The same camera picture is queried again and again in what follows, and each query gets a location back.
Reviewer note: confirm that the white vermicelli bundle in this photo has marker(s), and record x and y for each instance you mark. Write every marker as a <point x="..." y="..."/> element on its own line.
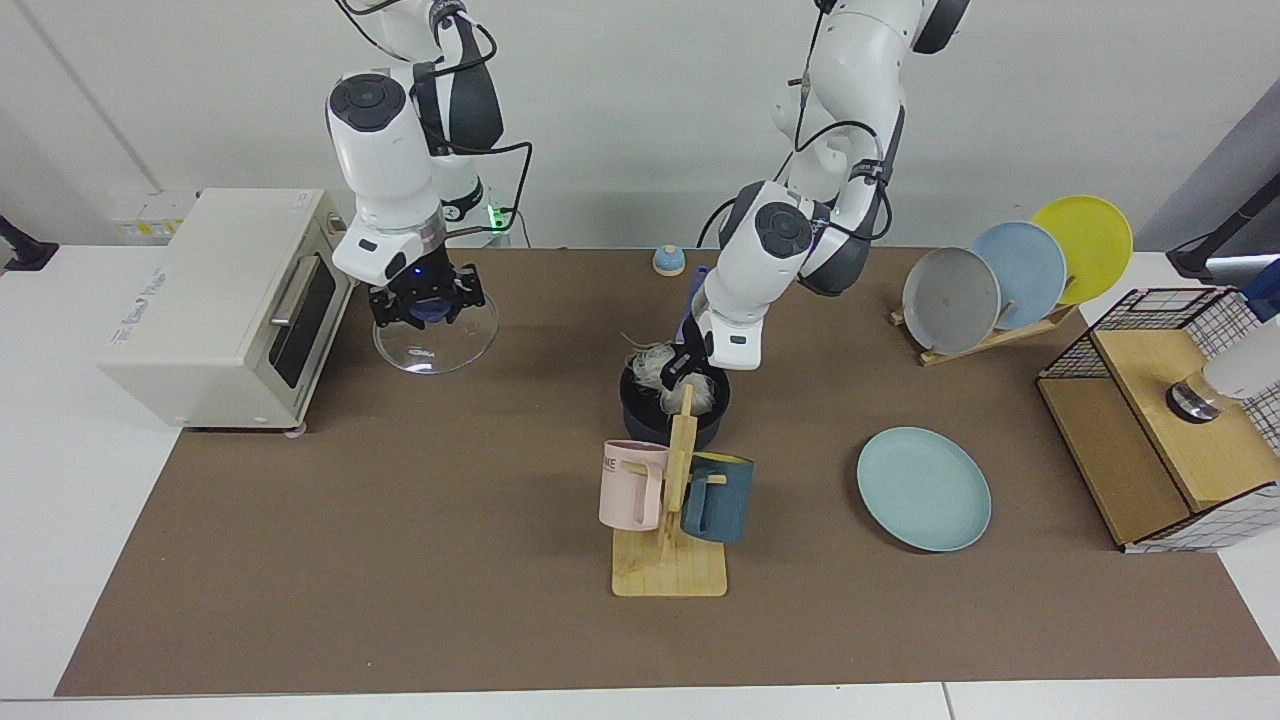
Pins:
<point x="648" y="370"/>

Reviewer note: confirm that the glass lid with blue knob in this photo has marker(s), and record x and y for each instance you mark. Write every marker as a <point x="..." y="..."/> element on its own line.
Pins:
<point x="440" y="355"/>

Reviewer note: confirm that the wooden plate rack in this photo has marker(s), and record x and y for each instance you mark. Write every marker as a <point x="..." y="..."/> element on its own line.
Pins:
<point x="940" y="355"/>

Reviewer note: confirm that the grey plate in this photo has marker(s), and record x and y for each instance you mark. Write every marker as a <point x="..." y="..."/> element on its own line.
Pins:
<point x="950" y="300"/>

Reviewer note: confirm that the pale green plate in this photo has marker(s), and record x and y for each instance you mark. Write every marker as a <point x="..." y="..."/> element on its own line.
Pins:
<point x="925" y="490"/>

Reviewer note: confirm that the light blue plate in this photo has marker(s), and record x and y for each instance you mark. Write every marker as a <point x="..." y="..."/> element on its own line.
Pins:
<point x="1030" y="270"/>

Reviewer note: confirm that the yellow plate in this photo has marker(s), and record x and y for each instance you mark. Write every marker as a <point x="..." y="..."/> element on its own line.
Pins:
<point x="1090" y="235"/>

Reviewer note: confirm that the small blue round thing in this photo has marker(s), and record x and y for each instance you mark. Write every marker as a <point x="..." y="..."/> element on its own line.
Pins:
<point x="669" y="263"/>

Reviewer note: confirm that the pink cup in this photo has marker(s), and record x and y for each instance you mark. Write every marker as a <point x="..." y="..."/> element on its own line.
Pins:
<point x="630" y="495"/>

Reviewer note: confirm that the dark teal cup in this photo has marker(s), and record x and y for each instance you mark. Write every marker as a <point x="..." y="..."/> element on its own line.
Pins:
<point x="720" y="505"/>

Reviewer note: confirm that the wooden cup stand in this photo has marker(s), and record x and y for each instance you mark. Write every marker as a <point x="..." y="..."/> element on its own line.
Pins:
<point x="670" y="570"/>

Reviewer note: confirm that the pale toaster oven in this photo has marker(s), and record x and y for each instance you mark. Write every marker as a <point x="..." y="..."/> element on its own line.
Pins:
<point x="200" y="300"/>

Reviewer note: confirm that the brown table cloth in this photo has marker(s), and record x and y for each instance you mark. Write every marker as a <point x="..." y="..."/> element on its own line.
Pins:
<point x="400" y="550"/>

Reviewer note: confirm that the white box with yellow label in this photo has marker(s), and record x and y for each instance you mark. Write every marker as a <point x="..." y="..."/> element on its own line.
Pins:
<point x="140" y="228"/>

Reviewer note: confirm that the black angled stand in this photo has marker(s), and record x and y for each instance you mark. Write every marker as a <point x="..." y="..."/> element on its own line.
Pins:
<point x="1200" y="262"/>

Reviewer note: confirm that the white cylinder with silver end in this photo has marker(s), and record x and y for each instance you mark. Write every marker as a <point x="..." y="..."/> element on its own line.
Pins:
<point x="1240" y="370"/>

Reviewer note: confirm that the black clamp mount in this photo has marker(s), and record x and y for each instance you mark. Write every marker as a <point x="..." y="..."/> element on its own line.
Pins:
<point x="30" y="255"/>

